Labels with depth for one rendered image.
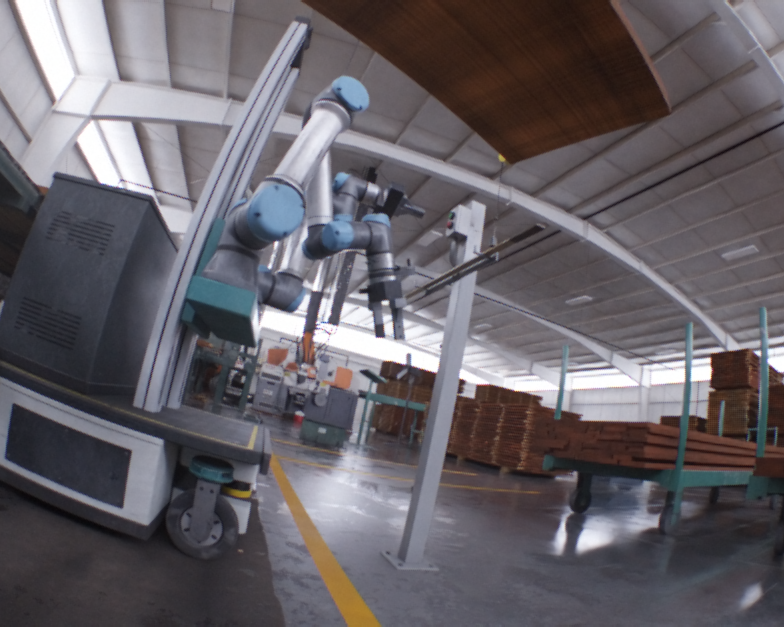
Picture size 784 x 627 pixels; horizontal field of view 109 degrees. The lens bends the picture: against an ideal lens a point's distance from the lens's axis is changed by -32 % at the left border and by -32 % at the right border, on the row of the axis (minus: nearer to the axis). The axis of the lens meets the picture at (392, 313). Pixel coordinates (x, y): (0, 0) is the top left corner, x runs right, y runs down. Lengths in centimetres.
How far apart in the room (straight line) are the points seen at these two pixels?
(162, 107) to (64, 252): 961
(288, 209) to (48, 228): 67
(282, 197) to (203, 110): 960
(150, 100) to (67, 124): 218
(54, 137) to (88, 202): 997
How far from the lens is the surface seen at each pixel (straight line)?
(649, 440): 234
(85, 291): 110
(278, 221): 89
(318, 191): 116
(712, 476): 306
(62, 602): 81
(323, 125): 107
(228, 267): 97
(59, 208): 123
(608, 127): 61
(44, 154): 1098
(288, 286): 154
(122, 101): 1108
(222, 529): 105
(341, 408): 1011
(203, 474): 99
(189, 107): 1056
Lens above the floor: 46
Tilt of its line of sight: 15 degrees up
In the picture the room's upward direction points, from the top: 12 degrees clockwise
